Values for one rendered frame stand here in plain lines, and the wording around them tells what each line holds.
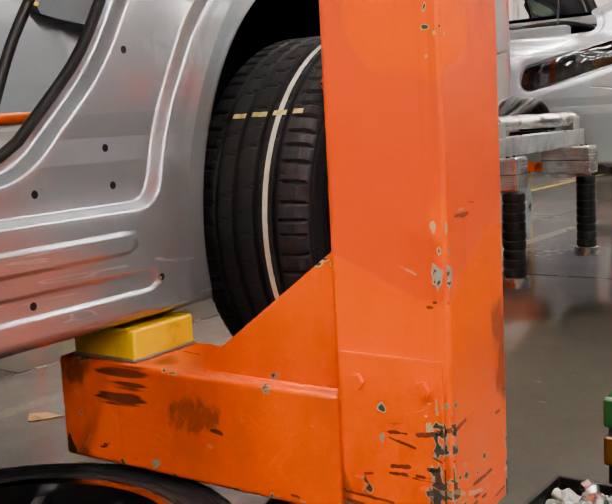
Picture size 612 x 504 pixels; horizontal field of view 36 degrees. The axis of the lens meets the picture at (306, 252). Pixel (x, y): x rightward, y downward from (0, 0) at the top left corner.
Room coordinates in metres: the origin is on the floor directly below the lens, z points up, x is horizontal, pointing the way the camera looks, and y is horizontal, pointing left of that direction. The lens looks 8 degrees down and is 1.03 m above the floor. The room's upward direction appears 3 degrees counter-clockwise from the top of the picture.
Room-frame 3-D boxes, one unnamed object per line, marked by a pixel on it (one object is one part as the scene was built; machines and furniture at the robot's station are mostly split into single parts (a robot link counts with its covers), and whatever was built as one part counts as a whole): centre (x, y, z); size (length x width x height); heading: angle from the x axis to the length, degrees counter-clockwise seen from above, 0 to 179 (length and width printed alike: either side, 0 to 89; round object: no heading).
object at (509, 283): (1.47, -0.32, 0.83); 0.04 x 0.04 x 0.16
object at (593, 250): (1.74, -0.52, 0.83); 0.04 x 0.04 x 0.16
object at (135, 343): (1.47, 0.28, 0.71); 0.14 x 0.14 x 0.05; 55
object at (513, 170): (1.48, -0.30, 0.93); 0.09 x 0.05 x 0.05; 55
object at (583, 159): (1.76, -0.50, 0.93); 0.09 x 0.05 x 0.05; 55
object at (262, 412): (1.37, 0.14, 0.69); 0.52 x 0.17 x 0.35; 55
